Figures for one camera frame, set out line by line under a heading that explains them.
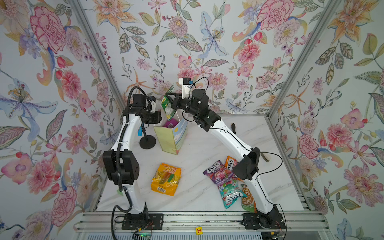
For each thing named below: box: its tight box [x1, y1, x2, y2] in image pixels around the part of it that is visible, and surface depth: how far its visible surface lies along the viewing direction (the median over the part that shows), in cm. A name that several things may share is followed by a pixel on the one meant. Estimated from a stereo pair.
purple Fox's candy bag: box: [203, 160, 235, 185], surface depth 88 cm
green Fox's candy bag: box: [161, 84, 176, 121], surface depth 75 cm
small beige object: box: [260, 152, 271, 162], surface depth 98 cm
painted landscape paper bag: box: [154, 119, 188, 155], surface depth 87 cm
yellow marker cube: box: [195, 227, 203, 236], surface depth 72 cm
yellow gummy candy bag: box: [151, 163, 182, 196], surface depth 84 cm
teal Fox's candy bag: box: [218, 180, 247, 209], surface depth 82 cm
